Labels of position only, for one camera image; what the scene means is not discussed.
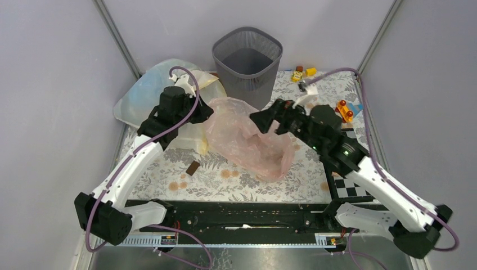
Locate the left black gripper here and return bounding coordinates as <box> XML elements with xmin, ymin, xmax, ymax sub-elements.
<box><xmin>175</xmin><ymin>90</ymin><xmax>214</xmax><ymax>127</ymax></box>

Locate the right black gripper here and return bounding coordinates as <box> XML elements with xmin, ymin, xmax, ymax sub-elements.
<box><xmin>249</xmin><ymin>97</ymin><xmax>323</xmax><ymax>152</ymax></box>

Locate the pink plastic trash bag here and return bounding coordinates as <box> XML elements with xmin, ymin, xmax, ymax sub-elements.
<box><xmin>204</xmin><ymin>97</ymin><xmax>295</xmax><ymax>182</ymax></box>

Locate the clear yellowish plastic bag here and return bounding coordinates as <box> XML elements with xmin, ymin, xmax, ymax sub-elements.
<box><xmin>113</xmin><ymin>58</ymin><xmax>226</xmax><ymax>155</ymax></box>

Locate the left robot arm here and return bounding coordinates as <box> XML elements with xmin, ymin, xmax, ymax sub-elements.
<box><xmin>74</xmin><ymin>86</ymin><xmax>214</xmax><ymax>245</ymax></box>

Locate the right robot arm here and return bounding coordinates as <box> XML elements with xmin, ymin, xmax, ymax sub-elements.
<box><xmin>250</xmin><ymin>99</ymin><xmax>453</xmax><ymax>259</ymax></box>

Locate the grey mesh trash bin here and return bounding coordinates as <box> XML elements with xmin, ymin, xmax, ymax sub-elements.
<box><xmin>212</xmin><ymin>26</ymin><xmax>283</xmax><ymax>110</ymax></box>

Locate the yellow toy figure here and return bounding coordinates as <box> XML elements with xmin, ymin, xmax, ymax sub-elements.
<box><xmin>291</xmin><ymin>70</ymin><xmax>303</xmax><ymax>83</ymax></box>

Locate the small brown rectangular chip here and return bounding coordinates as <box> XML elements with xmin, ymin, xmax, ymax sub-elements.
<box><xmin>186</xmin><ymin>161</ymin><xmax>200</xmax><ymax>176</ymax></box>

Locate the yellow toy cube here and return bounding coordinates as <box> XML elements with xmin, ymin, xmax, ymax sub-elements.
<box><xmin>305</xmin><ymin>67</ymin><xmax>317</xmax><ymax>77</ymax></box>

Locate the floral patterned table mat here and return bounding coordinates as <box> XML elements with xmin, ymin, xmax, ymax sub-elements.
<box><xmin>128</xmin><ymin>71</ymin><xmax>361</xmax><ymax>203</ymax></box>

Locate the orange toy car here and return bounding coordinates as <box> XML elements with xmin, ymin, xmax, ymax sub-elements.
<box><xmin>335</xmin><ymin>100</ymin><xmax>354</xmax><ymax>123</ymax></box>

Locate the blue triangular toy piece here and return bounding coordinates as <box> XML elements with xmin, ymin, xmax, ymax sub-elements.
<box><xmin>348</xmin><ymin>103</ymin><xmax>363</xmax><ymax>117</ymax></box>

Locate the black white checkerboard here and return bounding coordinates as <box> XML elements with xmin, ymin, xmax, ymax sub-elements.
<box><xmin>324</xmin><ymin>128</ymin><xmax>375</xmax><ymax>202</ymax></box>

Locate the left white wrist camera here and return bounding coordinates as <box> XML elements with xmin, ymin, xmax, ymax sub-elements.
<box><xmin>169</xmin><ymin>74</ymin><xmax>196</xmax><ymax>97</ymax></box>

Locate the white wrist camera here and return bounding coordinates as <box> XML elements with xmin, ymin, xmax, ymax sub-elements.
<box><xmin>169</xmin><ymin>74</ymin><xmax>196</xmax><ymax>97</ymax></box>
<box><xmin>292</xmin><ymin>82</ymin><xmax>318</xmax><ymax>109</ymax></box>

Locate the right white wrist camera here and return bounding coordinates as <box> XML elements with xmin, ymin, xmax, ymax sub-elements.
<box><xmin>292</xmin><ymin>82</ymin><xmax>318</xmax><ymax>109</ymax></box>

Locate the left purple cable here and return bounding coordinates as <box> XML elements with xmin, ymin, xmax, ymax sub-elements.
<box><xmin>84</xmin><ymin>66</ymin><xmax>214</xmax><ymax>270</ymax></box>

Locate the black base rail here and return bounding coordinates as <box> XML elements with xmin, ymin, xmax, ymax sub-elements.
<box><xmin>124</xmin><ymin>199</ymin><xmax>377</xmax><ymax>247</ymax></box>

